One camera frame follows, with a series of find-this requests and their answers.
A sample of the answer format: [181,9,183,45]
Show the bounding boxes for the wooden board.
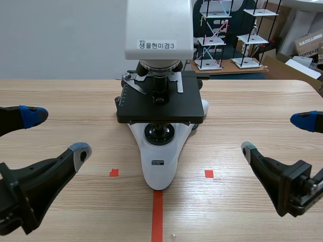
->
[188,59,270,76]

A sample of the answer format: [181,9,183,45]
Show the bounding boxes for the white shelf tower, coloured straws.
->
[194,0,232,71]

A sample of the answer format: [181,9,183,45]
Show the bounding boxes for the brown cardboard box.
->
[294,31,323,64]

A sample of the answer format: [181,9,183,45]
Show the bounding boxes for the dark blue chair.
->
[192,0,256,61]

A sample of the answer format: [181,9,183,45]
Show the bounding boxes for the white shelf tower, black rods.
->
[231,0,280,70]

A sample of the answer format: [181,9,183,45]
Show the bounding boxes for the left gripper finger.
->
[0,105,49,138]

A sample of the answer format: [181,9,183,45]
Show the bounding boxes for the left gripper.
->
[0,142,93,236]

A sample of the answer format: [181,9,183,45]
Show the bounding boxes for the white and black microscope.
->
[115,0,210,192]

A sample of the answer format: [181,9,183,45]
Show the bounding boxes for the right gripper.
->
[241,110,323,218]

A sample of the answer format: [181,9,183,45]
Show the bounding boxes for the open cardboard box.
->
[261,51,323,89]

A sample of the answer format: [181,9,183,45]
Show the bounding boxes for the white wash basin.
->
[284,0,323,55]

